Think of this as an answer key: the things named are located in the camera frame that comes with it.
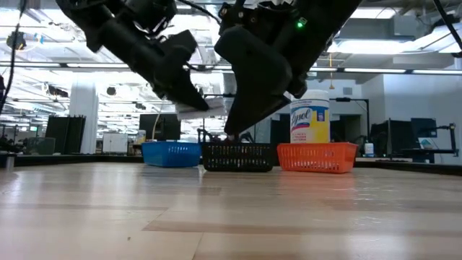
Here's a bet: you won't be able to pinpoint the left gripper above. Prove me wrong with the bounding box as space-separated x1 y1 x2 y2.
100 16 210 111

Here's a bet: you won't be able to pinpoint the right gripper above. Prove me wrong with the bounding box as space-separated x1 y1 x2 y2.
214 0 311 137

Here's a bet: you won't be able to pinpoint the blue plastic basket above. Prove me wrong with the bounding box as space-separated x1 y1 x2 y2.
141 141 202 168

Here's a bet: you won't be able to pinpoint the black plastic basket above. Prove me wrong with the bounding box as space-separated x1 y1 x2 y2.
201 142 274 173

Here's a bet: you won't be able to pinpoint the orange plastic basket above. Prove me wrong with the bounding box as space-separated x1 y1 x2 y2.
276 142 359 174

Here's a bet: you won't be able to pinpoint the black monitor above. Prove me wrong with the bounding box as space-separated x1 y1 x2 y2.
139 113 182 141

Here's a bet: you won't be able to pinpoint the Lysol wipes canister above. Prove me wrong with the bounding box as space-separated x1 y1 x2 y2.
289 90 330 144

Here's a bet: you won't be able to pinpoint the white cabinet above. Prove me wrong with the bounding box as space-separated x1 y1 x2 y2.
102 132 129 155

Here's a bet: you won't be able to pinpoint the long ceiling light bar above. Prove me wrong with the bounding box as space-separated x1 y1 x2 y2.
0 61 462 75

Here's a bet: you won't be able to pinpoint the white square pillar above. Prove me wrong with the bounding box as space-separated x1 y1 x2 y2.
69 81 100 155

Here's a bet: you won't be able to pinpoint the black partition panels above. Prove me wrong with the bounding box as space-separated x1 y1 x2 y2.
45 115 87 155

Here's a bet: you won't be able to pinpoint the black robot workstation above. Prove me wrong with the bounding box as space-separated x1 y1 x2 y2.
370 117 460 164

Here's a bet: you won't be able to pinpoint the grey green crate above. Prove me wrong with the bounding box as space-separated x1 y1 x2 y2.
24 136 56 155

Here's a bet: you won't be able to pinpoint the black ceiling device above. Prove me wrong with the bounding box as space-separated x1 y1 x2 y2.
5 31 28 51

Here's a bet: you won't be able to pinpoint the silver ventilation duct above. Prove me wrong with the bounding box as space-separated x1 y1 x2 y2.
219 71 237 100

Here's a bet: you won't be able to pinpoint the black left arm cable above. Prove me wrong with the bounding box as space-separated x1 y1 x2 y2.
176 0 222 25
0 0 29 115

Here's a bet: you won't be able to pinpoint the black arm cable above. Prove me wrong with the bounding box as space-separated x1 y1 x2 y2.
176 0 222 25
432 0 462 59
0 0 29 115

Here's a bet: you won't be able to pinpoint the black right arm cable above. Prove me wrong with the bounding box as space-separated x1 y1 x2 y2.
432 0 462 59

